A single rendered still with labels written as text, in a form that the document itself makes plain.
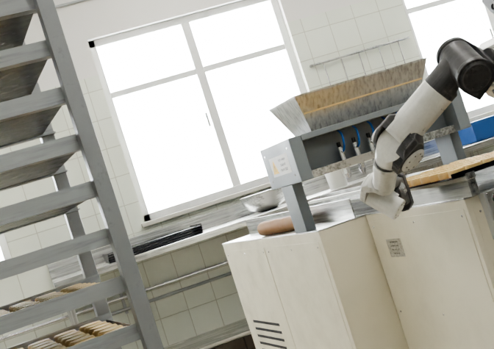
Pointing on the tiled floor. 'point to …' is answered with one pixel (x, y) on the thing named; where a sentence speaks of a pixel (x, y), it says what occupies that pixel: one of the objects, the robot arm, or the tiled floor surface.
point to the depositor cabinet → (316, 289)
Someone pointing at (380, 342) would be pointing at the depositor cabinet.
